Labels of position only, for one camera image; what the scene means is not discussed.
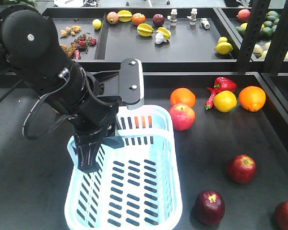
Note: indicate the small orange tangerine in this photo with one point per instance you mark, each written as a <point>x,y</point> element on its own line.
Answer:
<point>143,121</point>

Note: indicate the bright red apple right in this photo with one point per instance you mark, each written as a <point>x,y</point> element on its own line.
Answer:
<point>242,169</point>

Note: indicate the pink red apple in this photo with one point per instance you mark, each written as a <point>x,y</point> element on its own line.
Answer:
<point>183,116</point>

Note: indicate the round orange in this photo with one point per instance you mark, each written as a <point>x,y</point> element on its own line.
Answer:
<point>184,96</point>

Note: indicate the white plastic basket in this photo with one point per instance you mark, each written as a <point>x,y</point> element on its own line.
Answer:
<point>137,187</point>

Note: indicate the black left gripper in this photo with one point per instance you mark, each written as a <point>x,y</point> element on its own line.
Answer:
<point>94,123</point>

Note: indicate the yellow lemon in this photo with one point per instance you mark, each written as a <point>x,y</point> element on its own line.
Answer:
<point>224,48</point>

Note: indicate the black shelf post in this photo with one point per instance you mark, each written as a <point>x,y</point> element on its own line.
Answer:
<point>256,19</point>

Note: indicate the large orange right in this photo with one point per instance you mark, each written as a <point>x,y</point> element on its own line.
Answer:
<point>252,98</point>

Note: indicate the red bell pepper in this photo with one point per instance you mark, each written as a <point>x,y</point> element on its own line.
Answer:
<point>224,84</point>

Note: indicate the yellow starfruit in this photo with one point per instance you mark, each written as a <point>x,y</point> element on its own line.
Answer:
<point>145,30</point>

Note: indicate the dark red plum apple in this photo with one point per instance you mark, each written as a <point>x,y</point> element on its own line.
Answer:
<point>158,20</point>

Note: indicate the white garlic bulb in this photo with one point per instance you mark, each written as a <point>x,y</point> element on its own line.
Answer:
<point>159,39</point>

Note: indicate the red chili pepper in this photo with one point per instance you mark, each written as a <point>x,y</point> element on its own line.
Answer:
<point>209,103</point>

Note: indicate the black upper fruit tray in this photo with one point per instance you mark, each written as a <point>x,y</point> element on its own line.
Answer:
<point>191,44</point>

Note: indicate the yellow round fruit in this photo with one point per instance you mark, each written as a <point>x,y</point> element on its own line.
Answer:
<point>225,101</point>

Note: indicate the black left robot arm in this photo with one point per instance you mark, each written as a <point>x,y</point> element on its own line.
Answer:
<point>29,47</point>

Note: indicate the red yellow apple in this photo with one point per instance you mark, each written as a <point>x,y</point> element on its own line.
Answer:
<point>281,215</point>

